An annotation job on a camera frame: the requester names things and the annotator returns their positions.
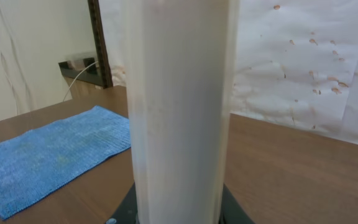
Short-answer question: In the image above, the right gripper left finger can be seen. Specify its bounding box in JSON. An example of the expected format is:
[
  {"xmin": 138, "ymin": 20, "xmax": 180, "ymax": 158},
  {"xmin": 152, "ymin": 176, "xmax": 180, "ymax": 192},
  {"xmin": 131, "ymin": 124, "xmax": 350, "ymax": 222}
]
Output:
[{"xmin": 105, "ymin": 182, "xmax": 138, "ymax": 224}]

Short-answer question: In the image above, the blue cloth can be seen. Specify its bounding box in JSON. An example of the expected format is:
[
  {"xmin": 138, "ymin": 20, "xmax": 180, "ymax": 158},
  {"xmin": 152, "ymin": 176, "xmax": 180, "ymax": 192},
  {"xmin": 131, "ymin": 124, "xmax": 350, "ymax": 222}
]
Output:
[{"xmin": 0, "ymin": 105, "xmax": 132, "ymax": 222}]

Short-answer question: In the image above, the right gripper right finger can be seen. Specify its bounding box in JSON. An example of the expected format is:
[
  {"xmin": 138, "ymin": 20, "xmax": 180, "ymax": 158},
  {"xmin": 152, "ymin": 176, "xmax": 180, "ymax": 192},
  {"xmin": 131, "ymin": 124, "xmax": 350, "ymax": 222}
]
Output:
[{"xmin": 219, "ymin": 183, "xmax": 256, "ymax": 224}]

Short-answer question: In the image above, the dark wooden post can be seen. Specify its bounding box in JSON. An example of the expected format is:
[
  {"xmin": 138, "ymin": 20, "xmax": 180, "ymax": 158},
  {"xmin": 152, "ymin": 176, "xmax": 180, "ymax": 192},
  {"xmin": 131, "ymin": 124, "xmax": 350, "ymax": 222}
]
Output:
[{"xmin": 87, "ymin": 0, "xmax": 114, "ymax": 90}]

